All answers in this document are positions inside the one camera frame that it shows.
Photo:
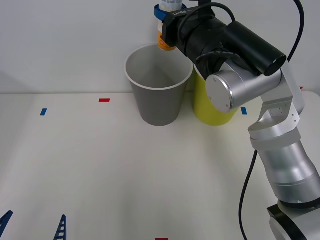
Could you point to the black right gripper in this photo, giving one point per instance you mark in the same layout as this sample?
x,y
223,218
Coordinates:
x,y
172,27

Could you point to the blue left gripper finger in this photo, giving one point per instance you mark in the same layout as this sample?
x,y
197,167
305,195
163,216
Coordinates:
x,y
5,218
61,230

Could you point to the orange and white drink can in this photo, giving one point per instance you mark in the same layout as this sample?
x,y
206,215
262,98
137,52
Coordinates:
x,y
163,42

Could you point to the silver and black right arm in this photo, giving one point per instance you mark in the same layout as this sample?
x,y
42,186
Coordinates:
x,y
250,62

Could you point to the grey plastic waste bin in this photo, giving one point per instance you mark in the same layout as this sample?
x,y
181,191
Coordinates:
x,y
160,105

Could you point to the yellow-green plastic waste bin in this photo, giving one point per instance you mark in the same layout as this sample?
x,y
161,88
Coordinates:
x,y
205,112

